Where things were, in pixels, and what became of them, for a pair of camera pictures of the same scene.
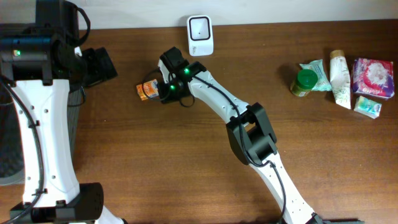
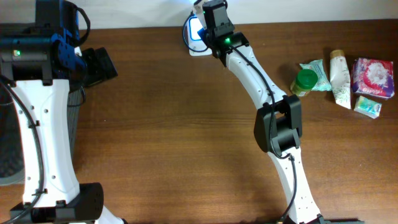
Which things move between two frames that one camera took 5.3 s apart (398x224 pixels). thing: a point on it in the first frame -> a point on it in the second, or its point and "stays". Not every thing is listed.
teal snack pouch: x=322 y=83 stays
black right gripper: x=168 y=96 -> x=216 y=16
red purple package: x=373 y=76 stays
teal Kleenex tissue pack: x=368 y=107 stays
